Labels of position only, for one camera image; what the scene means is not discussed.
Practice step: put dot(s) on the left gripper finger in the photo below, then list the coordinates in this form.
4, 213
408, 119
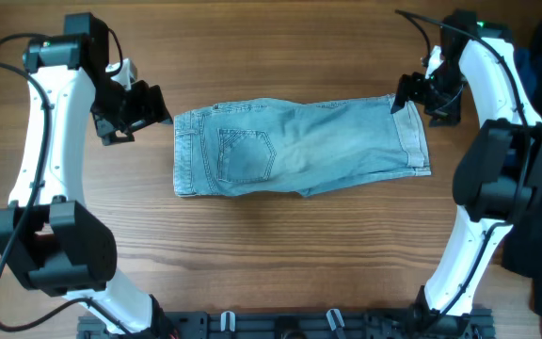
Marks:
167, 121
113, 139

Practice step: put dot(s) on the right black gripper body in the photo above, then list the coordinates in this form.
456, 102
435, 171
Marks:
440, 94

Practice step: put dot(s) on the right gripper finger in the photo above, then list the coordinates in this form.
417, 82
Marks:
400, 101
446, 121

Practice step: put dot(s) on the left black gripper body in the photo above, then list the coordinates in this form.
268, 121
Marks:
119, 108

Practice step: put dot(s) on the light blue denim shorts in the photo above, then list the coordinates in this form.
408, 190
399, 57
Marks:
236, 148

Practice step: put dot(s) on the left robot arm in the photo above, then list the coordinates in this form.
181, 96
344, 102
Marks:
48, 238

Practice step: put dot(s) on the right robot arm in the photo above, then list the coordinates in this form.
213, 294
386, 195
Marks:
499, 179

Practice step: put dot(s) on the dark blue garment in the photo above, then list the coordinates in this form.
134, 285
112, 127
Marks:
526, 71

